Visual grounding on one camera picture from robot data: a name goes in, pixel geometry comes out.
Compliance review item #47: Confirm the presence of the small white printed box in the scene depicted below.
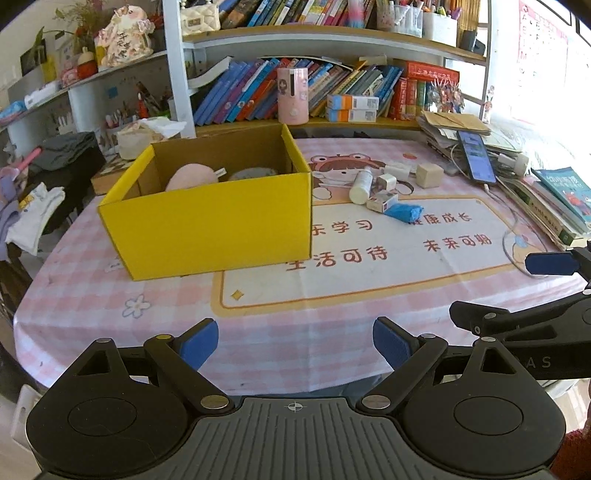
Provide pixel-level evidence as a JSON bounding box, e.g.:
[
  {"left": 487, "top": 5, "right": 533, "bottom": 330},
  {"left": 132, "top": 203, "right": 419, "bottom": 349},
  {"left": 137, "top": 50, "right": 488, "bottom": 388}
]
[{"left": 366, "top": 190, "right": 399, "bottom": 214}]

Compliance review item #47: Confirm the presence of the white wall charger plug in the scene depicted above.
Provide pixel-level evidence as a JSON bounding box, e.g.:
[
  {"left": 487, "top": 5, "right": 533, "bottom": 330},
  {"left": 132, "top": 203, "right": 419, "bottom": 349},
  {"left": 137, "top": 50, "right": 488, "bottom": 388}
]
[{"left": 497, "top": 153, "right": 530, "bottom": 178}]

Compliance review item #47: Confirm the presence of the pink cylindrical dispenser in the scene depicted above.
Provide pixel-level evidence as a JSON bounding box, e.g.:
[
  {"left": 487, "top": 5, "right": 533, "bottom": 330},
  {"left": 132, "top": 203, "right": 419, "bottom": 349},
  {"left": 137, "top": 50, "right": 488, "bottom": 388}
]
[{"left": 277, "top": 68, "right": 308, "bottom": 125}]

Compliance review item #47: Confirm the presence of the teal children's book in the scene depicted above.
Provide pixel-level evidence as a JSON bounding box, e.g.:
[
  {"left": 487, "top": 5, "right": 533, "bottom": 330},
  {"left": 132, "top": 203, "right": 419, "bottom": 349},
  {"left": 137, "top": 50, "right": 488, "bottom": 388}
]
[{"left": 532, "top": 167, "right": 591, "bottom": 224}]

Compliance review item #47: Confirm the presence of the yellow cardboard box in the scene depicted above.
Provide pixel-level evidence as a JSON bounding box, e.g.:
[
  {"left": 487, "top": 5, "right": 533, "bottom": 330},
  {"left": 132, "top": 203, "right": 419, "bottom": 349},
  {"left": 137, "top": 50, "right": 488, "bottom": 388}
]
[{"left": 98, "top": 124, "right": 312, "bottom": 281}]

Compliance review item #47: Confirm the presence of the red dictionary book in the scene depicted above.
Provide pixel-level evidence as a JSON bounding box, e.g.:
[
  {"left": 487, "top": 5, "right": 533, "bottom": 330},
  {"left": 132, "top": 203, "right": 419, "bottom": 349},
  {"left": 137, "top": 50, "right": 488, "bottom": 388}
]
[{"left": 389, "top": 77, "right": 408, "bottom": 121}]

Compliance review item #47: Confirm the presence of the large white power adapter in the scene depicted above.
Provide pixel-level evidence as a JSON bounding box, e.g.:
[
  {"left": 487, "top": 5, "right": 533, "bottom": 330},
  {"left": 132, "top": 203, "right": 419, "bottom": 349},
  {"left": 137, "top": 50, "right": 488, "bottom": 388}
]
[{"left": 384, "top": 162, "right": 417, "bottom": 182}]

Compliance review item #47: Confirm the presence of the pink cartoon table mat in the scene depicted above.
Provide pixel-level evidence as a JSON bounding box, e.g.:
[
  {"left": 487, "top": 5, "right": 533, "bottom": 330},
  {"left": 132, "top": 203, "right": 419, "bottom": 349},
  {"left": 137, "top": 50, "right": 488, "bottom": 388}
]
[{"left": 13, "top": 138, "right": 586, "bottom": 395}]

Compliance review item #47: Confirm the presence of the upper orange blue white box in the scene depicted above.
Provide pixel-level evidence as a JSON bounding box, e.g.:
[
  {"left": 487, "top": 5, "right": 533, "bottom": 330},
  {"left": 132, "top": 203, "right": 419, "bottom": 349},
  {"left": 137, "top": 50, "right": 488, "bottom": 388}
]
[{"left": 327, "top": 95, "right": 380, "bottom": 111}]

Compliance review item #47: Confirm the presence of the lower orange blue white box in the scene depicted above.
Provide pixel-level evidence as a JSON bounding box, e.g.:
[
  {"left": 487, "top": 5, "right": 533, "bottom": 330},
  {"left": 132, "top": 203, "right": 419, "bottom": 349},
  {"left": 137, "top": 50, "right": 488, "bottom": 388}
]
[{"left": 325, "top": 109, "right": 378, "bottom": 123}]

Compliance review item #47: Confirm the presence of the orange blue white box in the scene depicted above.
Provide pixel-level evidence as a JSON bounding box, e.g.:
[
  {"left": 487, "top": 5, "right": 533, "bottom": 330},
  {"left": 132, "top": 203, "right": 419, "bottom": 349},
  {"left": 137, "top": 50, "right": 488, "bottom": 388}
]
[
  {"left": 327, "top": 95, "right": 380, "bottom": 111},
  {"left": 325, "top": 109, "right": 378, "bottom": 123}
]

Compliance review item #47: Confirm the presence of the small white charger cube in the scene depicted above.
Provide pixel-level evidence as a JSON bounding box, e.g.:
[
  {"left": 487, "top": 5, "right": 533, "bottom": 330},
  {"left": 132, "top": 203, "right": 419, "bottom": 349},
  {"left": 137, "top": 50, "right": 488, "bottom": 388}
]
[{"left": 376, "top": 173, "right": 398, "bottom": 192}]

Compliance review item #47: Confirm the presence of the smartphone with lit screen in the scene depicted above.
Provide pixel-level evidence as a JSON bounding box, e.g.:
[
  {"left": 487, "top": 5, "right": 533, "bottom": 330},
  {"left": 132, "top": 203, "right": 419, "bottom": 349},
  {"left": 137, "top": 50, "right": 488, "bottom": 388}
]
[{"left": 457, "top": 131, "right": 496, "bottom": 185}]

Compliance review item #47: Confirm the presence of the white charging cable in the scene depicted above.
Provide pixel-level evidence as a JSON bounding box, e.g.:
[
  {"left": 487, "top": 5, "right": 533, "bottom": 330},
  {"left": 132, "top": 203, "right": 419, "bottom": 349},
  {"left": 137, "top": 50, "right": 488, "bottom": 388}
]
[{"left": 450, "top": 142, "right": 546, "bottom": 279}]

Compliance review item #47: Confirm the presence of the white spray bottle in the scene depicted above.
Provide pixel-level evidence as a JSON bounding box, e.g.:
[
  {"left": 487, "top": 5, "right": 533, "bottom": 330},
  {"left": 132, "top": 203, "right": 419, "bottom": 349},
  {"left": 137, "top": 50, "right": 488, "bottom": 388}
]
[{"left": 349, "top": 167, "right": 374, "bottom": 205}]

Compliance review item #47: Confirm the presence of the white wooden bookshelf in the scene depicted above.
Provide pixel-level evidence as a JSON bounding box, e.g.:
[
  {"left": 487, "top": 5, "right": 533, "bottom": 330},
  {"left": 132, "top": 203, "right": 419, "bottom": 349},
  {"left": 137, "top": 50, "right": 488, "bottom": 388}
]
[{"left": 162, "top": 0, "right": 492, "bottom": 138}]

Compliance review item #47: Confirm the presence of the tissue box with tissues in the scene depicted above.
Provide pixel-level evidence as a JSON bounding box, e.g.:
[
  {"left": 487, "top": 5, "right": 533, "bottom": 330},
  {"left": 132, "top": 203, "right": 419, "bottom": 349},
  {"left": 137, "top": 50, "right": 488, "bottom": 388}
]
[{"left": 116, "top": 117, "right": 186, "bottom": 160}]

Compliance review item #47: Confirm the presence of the beige cube block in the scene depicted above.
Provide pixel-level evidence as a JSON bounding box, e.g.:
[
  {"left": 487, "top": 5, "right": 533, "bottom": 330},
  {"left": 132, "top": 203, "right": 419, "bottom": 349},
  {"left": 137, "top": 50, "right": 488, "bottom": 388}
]
[{"left": 415, "top": 163, "right": 445, "bottom": 189}]

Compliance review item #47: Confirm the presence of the brown paper envelope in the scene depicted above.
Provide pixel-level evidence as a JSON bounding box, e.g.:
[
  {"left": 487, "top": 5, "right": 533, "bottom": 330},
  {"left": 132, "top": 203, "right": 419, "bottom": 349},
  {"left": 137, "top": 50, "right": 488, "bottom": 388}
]
[{"left": 423, "top": 112, "right": 491, "bottom": 135}]

